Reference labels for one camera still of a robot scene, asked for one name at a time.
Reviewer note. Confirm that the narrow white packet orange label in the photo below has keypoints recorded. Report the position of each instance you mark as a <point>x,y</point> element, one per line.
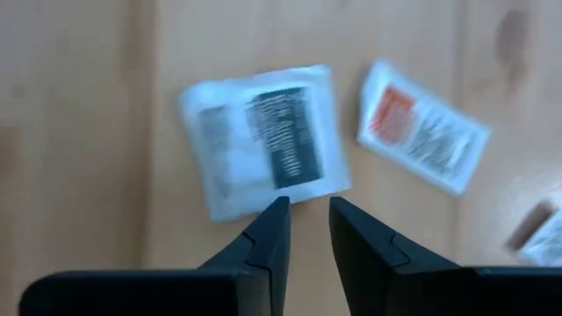
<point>421,131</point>
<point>544,246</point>

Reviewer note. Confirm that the square white packet black label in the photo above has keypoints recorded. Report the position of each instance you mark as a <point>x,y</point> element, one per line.
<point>263,131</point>

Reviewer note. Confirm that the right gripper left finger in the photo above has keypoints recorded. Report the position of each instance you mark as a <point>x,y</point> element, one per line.
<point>219,289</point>

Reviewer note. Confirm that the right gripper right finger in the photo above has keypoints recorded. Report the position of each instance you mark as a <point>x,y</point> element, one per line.
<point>386,281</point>

